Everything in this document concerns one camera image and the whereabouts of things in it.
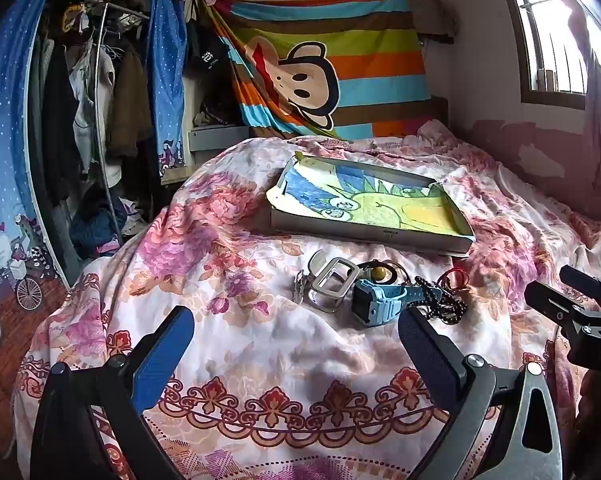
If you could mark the crayon dinosaur drawing paper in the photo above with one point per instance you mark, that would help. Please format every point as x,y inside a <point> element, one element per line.
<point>360,200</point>

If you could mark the blue dotted wardrobe curtain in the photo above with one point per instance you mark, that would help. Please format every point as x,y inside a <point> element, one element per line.
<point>168,70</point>
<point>5,160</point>

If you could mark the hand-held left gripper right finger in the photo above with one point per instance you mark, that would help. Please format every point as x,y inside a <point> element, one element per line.
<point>425,352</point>

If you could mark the striped monkey print blanket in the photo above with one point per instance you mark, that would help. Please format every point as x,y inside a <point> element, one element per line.
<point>360,60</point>

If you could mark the grey cardboard tray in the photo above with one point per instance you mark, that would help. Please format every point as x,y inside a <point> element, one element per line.
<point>370,240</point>

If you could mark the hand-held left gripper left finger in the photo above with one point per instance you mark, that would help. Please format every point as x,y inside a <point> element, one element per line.
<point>159,357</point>

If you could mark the white square watch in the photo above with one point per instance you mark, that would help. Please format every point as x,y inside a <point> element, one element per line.
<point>334,282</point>

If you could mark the pink floral bed blanket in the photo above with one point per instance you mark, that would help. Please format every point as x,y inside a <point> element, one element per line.
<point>260,360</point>

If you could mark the pile of clothes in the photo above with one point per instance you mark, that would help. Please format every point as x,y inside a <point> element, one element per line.
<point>100,225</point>

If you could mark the row of hanging clothes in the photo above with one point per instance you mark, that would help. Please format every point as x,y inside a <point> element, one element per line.
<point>125,95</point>

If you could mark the barred window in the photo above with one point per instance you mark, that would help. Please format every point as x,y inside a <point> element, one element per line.
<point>545,45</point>

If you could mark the metal clothes rail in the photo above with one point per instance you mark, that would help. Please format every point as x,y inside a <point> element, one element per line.
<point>100,110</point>

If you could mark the light blue watch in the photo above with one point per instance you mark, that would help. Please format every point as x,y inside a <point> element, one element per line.
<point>375,300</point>

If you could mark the grey shelf board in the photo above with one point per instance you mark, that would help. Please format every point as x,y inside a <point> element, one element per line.
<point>218,137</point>

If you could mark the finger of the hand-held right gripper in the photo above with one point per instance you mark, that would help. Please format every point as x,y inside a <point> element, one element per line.
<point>547,299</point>
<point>587,282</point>

